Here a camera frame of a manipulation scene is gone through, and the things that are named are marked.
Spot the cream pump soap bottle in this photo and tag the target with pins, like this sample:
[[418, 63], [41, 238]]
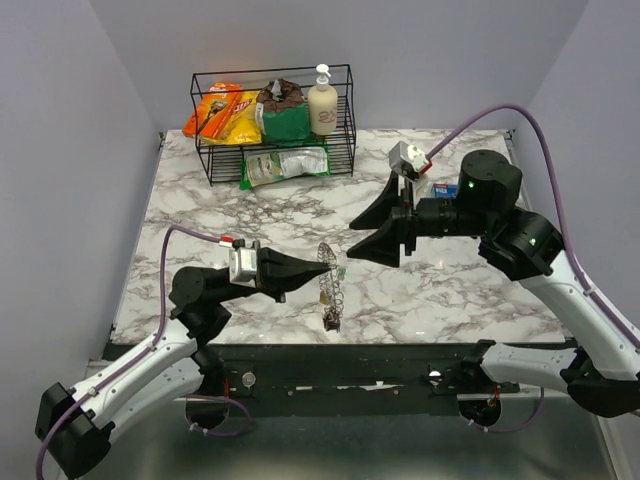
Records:
[[322, 103]]

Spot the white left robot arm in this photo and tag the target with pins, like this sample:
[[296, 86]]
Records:
[[77, 425]]

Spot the green tagged key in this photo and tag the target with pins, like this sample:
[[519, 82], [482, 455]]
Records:
[[341, 272]]

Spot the yellow snack bag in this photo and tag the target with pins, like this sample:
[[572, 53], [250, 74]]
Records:
[[241, 128]]

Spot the green white snack bag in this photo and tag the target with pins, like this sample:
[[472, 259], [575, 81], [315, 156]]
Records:
[[267, 167]]

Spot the green brown paper bag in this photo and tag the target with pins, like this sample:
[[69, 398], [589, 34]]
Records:
[[282, 113]]

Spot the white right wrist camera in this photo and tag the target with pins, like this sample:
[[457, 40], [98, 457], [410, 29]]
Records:
[[408, 161]]

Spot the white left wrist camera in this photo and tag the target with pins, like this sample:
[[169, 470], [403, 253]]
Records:
[[243, 263]]

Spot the black wire rack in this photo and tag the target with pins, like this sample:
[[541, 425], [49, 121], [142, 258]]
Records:
[[222, 163]]

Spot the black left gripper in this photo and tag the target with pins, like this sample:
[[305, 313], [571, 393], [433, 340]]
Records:
[[278, 273]]

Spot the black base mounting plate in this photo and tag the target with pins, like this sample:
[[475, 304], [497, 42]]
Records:
[[280, 380]]

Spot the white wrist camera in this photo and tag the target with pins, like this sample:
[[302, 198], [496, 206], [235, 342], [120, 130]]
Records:
[[408, 161], [243, 263]]

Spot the blue green sponge pack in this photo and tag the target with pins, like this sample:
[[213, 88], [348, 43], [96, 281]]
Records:
[[443, 190]]

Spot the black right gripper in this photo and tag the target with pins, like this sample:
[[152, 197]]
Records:
[[383, 246]]

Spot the orange razor package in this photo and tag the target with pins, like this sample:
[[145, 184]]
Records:
[[213, 112]]

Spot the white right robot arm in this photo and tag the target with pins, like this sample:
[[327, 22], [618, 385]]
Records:
[[601, 373]]

